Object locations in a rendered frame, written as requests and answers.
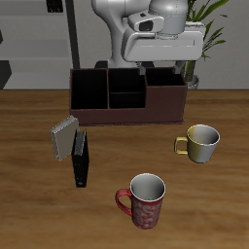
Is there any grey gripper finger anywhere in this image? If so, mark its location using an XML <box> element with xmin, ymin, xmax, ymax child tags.
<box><xmin>135</xmin><ymin>61</ymin><xmax>147</xmax><ymax>76</ymax></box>
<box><xmin>172</xmin><ymin>60</ymin><xmax>187</xmax><ymax>76</ymax></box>

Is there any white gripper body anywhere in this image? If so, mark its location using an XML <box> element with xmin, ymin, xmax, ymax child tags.
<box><xmin>121</xmin><ymin>20</ymin><xmax>207</xmax><ymax>63</ymax></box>

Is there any dark brown desk caddy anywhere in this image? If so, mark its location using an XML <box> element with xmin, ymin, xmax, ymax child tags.
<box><xmin>68</xmin><ymin>66</ymin><xmax>189</xmax><ymax>127</ymax></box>

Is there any yellow mug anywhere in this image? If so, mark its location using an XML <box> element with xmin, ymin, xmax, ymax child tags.
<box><xmin>173</xmin><ymin>124</ymin><xmax>222</xmax><ymax>164</ymax></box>

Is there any red patterned mug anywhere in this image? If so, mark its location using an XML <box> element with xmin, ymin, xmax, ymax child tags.
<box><xmin>115</xmin><ymin>172</ymin><xmax>167</xmax><ymax>231</ymax></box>

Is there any green pot plant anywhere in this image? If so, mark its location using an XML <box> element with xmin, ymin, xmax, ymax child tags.
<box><xmin>184</xmin><ymin>0</ymin><xmax>231</xmax><ymax>91</ymax></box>

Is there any grey book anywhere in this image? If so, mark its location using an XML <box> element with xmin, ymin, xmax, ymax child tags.
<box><xmin>50</xmin><ymin>115</ymin><xmax>81</xmax><ymax>162</ymax></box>

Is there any black book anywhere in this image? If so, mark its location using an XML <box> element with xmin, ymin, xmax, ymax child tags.
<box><xmin>71</xmin><ymin>128</ymin><xmax>90</xmax><ymax>189</ymax></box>

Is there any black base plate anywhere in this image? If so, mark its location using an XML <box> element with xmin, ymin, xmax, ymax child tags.
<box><xmin>93</xmin><ymin>59</ymin><xmax>113</xmax><ymax>70</ymax></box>

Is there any black vertical post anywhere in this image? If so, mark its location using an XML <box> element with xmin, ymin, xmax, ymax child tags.
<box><xmin>65</xmin><ymin>0</ymin><xmax>81</xmax><ymax>69</ymax></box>

